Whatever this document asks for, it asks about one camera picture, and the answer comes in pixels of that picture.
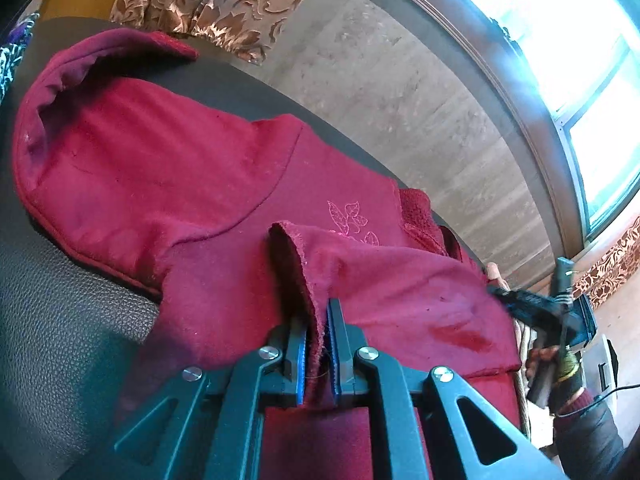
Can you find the purple teal patterned cloth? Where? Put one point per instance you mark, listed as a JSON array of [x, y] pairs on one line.
[[12, 60]]

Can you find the person's right forearm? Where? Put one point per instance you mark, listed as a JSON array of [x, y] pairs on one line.
[[590, 440]]

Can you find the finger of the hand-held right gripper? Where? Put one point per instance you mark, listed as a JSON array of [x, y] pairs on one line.
[[525, 312], [520, 296]]

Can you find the person's right hand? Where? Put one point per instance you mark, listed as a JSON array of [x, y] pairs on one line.
[[570, 382]]

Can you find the brown patterned curtain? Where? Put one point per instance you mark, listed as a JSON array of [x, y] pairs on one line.
[[615, 265], [215, 5]]

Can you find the white device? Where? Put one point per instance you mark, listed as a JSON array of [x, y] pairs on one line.
[[609, 365]]

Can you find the black leather bench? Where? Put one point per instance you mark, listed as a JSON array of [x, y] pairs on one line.
[[60, 320]]

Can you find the dark red hooded sweatshirt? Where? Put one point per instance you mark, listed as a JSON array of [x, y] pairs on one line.
[[150, 170]]

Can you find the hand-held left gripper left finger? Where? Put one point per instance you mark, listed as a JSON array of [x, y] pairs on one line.
[[300, 360]]

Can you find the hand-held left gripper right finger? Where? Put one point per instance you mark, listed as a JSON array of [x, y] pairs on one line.
[[334, 360]]

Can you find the wood framed window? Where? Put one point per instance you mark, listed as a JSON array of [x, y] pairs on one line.
[[575, 35]]

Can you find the pink knit sweater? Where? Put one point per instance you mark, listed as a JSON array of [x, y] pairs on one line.
[[495, 274]]

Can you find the cream knit sweater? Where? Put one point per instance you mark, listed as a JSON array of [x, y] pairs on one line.
[[521, 375]]

